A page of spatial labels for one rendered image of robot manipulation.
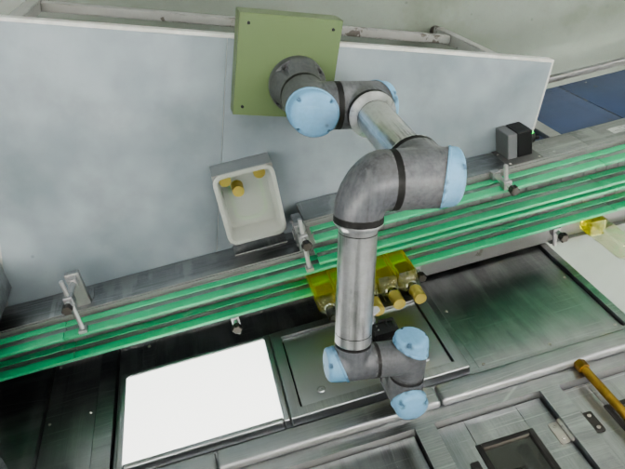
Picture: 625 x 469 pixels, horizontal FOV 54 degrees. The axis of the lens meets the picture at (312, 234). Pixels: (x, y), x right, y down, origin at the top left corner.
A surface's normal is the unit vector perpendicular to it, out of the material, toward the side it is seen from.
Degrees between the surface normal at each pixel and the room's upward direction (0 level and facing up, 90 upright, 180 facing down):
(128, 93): 0
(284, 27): 4
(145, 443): 90
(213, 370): 90
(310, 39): 4
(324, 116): 9
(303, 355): 90
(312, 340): 90
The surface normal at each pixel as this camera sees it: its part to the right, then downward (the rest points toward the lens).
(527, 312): -0.18, -0.84
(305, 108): 0.08, 0.54
